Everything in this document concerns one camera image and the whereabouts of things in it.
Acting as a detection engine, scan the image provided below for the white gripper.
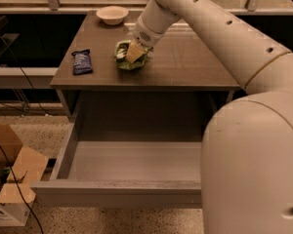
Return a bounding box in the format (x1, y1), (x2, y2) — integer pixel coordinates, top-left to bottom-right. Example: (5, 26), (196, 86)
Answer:
(125, 17), (162, 63)

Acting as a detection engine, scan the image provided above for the green jalapeno chip bag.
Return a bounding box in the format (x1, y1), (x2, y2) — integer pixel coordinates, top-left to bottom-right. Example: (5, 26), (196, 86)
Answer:
(114, 40), (152, 71)

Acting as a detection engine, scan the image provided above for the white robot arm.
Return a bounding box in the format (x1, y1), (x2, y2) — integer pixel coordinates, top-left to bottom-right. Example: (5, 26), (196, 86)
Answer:
(134, 0), (293, 234)

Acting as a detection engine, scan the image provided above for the dark blue snack bag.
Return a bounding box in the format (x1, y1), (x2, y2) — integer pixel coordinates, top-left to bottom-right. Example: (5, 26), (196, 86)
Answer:
(71, 49), (93, 75)

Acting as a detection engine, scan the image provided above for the grey cabinet with top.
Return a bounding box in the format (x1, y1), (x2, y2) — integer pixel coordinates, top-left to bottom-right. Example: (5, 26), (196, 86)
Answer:
(51, 13), (239, 119)

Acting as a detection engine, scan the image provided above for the open grey top drawer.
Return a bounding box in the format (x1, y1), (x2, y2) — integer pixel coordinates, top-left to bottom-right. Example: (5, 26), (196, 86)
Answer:
(30, 91), (219, 210)

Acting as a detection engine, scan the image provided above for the white paper bowl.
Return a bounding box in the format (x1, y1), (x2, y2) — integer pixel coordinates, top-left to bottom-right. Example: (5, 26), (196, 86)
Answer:
(96, 6), (129, 25)

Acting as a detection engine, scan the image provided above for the white low shelf bench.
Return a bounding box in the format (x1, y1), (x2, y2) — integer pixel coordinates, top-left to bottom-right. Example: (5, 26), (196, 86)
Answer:
(0, 67), (58, 89)

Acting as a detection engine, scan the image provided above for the brown cardboard box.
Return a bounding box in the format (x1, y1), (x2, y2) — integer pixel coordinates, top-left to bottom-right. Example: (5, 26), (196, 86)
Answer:
(0, 125), (48, 227)

